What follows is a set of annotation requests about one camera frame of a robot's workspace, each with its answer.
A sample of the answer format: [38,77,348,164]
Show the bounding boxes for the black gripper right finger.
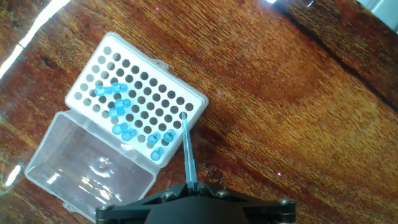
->
[198,182,296,224]

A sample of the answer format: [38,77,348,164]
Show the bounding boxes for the white pipette tip box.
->
[24,30,210,222]

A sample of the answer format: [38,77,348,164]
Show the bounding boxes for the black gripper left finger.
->
[95,182,195,224]

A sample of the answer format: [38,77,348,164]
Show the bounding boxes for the blue pipette tip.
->
[111,122,129,136]
[180,112,198,191]
[150,146,165,162]
[121,128,138,142]
[147,131,162,146]
[108,106,126,119]
[94,85,113,97]
[114,98,132,109]
[111,82,129,94]
[162,129,177,144]

